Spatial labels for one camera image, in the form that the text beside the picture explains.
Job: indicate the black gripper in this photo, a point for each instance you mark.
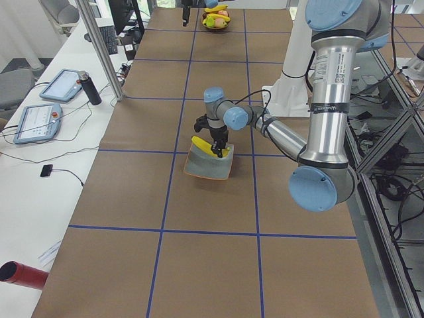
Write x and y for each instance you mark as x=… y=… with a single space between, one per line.
x=185 y=12
x=219 y=134

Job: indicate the yellow plastic banana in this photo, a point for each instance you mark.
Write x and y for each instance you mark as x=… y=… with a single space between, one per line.
x=206 y=147
x=216 y=9
x=215 y=16

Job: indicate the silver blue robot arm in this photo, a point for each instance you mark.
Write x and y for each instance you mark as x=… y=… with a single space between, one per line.
x=323 y=178
x=203 y=4

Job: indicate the brown wicker basket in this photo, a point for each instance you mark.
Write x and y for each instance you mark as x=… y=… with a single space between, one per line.
x=217 y=28

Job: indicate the grey plate with orange rim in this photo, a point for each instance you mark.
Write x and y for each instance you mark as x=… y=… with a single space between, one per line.
x=202 y=165

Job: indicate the green plastic pear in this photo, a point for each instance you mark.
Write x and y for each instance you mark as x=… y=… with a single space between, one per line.
x=209 y=22

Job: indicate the pink red plastic apple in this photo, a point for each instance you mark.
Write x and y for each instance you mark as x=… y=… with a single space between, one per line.
x=219 y=23

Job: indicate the black computer monitor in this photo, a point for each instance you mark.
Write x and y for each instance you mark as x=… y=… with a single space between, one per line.
x=121 y=12

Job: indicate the black keyboard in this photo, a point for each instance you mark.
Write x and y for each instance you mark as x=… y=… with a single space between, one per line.
x=110 y=39

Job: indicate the blue teach pendant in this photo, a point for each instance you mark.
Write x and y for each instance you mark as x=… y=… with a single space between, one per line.
x=38 y=123
x=64 y=87

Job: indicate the small black device on table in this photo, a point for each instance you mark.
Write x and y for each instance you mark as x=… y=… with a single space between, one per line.
x=46 y=170

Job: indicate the red cylinder bottle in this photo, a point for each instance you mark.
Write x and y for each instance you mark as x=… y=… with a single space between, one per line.
x=22 y=275

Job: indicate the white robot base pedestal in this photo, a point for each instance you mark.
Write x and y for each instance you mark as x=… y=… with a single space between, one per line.
x=289 y=95

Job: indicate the aluminium frame post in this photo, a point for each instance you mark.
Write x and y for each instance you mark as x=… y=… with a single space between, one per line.
x=99 y=46

